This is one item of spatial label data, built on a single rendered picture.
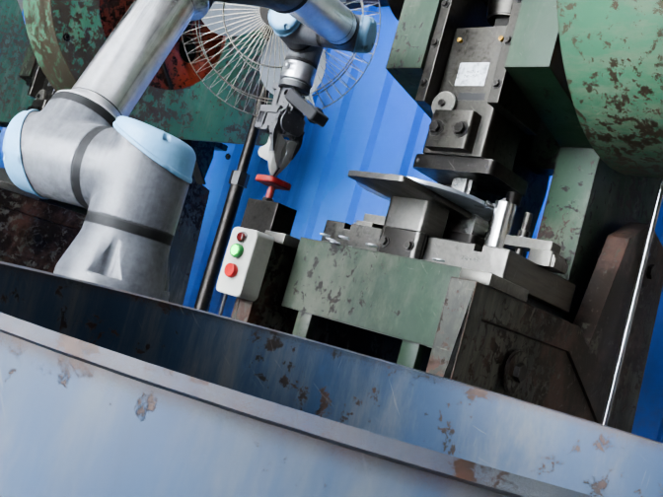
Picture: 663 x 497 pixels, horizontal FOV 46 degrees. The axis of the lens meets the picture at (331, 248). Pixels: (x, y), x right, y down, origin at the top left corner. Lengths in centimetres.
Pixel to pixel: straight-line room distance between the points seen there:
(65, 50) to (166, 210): 156
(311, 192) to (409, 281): 212
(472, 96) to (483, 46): 11
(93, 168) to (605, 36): 80
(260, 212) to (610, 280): 75
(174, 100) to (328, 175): 99
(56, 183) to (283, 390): 63
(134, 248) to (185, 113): 178
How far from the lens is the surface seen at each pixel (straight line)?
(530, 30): 160
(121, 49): 121
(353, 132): 349
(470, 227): 160
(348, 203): 333
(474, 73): 168
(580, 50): 136
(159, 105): 271
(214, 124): 284
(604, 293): 174
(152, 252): 103
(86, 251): 102
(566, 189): 178
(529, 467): 53
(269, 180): 167
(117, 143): 105
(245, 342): 53
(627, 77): 135
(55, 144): 110
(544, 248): 155
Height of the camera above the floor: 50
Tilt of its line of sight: 5 degrees up
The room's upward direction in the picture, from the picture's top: 16 degrees clockwise
